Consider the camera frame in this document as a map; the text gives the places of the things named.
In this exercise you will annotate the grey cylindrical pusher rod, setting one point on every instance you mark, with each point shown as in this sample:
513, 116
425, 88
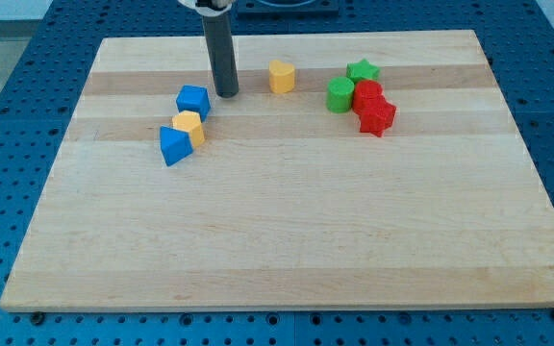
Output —
220, 45

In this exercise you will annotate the yellow heart block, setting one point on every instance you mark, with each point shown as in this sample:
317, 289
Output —
281, 76

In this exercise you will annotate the blue cube block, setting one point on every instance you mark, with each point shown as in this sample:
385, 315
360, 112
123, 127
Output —
194, 98

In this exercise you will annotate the yellow hexagon block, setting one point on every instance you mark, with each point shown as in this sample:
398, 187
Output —
190, 122

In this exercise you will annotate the blue triangle block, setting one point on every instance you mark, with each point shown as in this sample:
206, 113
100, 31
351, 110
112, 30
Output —
175, 145

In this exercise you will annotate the green cylinder block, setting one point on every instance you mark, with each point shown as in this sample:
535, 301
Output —
339, 94

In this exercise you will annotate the green star block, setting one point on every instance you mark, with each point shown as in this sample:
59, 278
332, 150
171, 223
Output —
362, 70

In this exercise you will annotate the red cylinder block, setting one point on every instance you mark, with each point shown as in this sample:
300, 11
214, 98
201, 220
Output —
367, 94

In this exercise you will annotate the red star block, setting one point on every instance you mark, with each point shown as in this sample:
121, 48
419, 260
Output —
376, 118

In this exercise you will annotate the wooden board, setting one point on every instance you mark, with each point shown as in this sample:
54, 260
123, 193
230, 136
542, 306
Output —
286, 205

